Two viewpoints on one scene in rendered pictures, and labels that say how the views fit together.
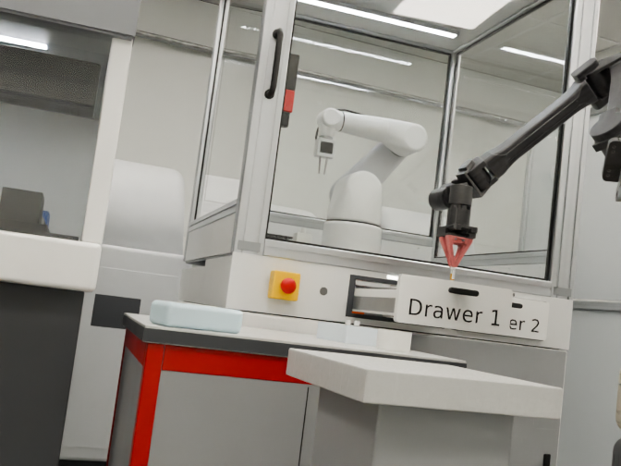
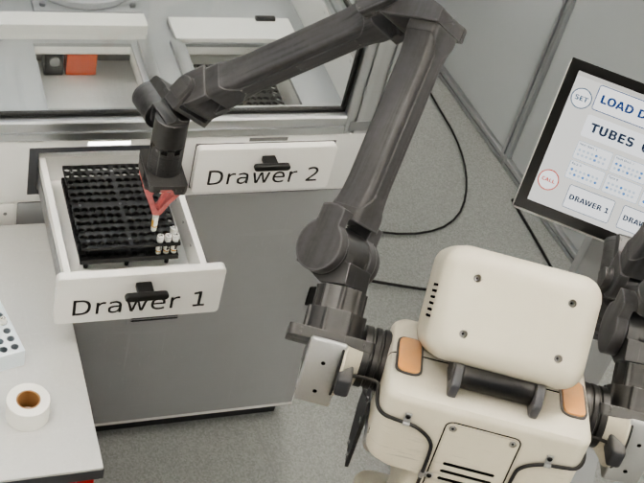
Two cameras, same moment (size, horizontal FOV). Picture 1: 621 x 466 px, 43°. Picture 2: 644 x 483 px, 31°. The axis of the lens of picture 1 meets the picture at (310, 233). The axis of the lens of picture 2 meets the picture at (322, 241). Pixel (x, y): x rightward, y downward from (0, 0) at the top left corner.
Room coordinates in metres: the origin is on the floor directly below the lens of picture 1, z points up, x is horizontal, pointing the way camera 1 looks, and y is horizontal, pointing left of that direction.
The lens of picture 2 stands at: (0.40, -0.32, 2.32)
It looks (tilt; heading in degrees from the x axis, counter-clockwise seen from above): 41 degrees down; 347
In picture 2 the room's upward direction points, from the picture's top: 16 degrees clockwise
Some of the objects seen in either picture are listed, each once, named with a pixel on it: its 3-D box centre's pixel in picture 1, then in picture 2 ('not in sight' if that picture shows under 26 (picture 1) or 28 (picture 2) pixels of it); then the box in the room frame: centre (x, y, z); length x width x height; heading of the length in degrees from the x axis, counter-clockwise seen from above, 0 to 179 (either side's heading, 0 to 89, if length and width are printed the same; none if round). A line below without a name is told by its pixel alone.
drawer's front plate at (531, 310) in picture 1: (502, 315); (264, 166); (2.22, -0.56, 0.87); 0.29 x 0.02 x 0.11; 106
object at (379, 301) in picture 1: (416, 306); (117, 215); (2.03, -0.29, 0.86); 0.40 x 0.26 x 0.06; 16
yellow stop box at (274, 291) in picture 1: (284, 286); not in sight; (2.02, 0.05, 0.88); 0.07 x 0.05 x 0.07; 106
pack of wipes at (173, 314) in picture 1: (196, 316); not in sight; (1.46, 0.19, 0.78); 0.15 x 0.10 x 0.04; 121
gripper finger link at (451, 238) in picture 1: (454, 249); (158, 189); (1.94, -0.36, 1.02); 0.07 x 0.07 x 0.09; 15
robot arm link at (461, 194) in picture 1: (458, 196); (169, 126); (1.94, -0.36, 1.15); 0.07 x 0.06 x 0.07; 27
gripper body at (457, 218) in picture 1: (457, 220); (165, 158); (1.94, -0.36, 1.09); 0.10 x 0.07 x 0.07; 15
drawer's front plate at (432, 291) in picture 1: (454, 305); (140, 292); (1.83, -0.35, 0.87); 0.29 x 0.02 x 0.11; 106
